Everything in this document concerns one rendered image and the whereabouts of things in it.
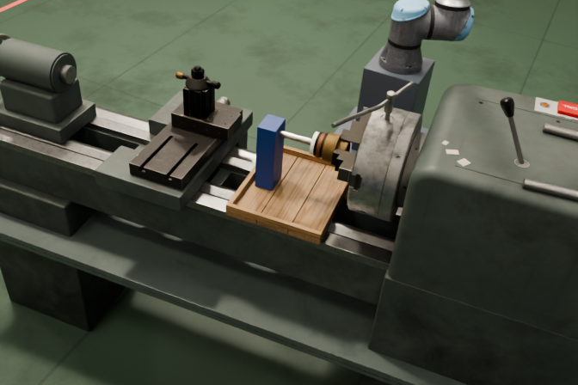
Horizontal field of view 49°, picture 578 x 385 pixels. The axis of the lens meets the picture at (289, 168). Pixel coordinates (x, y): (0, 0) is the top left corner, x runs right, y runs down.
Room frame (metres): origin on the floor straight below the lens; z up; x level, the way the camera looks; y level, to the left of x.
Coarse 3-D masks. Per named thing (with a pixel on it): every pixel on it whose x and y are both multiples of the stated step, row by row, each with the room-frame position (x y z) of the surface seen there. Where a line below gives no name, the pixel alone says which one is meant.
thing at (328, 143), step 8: (320, 136) 1.50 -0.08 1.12; (328, 136) 1.49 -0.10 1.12; (336, 136) 1.50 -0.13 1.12; (320, 144) 1.47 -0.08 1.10; (328, 144) 1.47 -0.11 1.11; (336, 144) 1.46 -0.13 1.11; (344, 144) 1.47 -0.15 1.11; (320, 152) 1.47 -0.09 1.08; (328, 152) 1.46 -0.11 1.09; (328, 160) 1.46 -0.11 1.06
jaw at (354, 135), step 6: (366, 108) 1.54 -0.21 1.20; (366, 114) 1.53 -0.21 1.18; (360, 120) 1.52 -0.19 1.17; (366, 120) 1.52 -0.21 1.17; (354, 126) 1.51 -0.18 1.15; (360, 126) 1.51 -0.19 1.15; (342, 132) 1.50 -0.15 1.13; (348, 132) 1.50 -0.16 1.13; (354, 132) 1.50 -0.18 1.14; (360, 132) 1.50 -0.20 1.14; (342, 138) 1.49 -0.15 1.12; (348, 138) 1.49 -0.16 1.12; (354, 138) 1.49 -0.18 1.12; (360, 138) 1.48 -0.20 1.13
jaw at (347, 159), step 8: (336, 152) 1.44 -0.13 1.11; (344, 152) 1.44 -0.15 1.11; (336, 160) 1.40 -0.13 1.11; (344, 160) 1.40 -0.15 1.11; (352, 160) 1.40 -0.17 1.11; (336, 168) 1.39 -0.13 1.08; (344, 168) 1.35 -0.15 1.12; (352, 168) 1.35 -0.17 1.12; (344, 176) 1.34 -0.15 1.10; (352, 176) 1.32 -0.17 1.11; (352, 184) 1.32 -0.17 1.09; (360, 184) 1.31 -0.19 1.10
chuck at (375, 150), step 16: (400, 112) 1.47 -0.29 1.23; (368, 128) 1.40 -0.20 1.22; (384, 128) 1.40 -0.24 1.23; (400, 128) 1.40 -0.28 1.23; (368, 144) 1.36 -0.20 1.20; (384, 144) 1.35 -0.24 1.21; (368, 160) 1.33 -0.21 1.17; (384, 160) 1.32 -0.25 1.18; (368, 176) 1.31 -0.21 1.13; (384, 176) 1.30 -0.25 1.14; (352, 192) 1.31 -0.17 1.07; (368, 192) 1.30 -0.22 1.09; (352, 208) 1.33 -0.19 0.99; (368, 208) 1.30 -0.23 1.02
